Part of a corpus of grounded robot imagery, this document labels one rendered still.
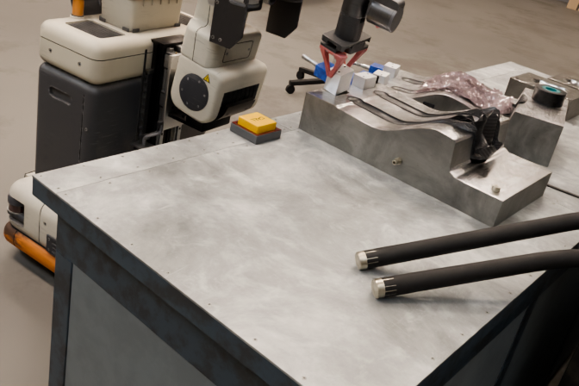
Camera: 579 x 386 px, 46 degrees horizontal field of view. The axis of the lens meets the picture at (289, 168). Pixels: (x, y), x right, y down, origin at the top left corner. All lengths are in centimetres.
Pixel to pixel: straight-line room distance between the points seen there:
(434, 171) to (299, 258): 42
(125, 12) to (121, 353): 111
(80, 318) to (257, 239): 36
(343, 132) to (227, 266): 56
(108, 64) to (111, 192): 79
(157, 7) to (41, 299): 95
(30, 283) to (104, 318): 112
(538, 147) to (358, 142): 49
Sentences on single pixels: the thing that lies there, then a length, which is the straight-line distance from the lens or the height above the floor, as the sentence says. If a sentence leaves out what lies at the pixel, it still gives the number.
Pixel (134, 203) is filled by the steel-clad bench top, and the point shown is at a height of 80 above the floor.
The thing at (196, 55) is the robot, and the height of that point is 83.
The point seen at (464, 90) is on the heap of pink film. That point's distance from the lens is 180.
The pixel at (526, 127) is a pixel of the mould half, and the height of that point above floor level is 88.
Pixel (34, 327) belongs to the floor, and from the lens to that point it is 214.
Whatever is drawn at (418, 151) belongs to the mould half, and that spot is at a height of 88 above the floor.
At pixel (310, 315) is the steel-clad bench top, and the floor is 80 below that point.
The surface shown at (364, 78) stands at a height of 92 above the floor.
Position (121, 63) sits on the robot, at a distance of 196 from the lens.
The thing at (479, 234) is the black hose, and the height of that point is 87.
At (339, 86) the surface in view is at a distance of 155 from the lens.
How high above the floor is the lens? 138
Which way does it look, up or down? 25 degrees down
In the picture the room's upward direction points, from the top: 12 degrees clockwise
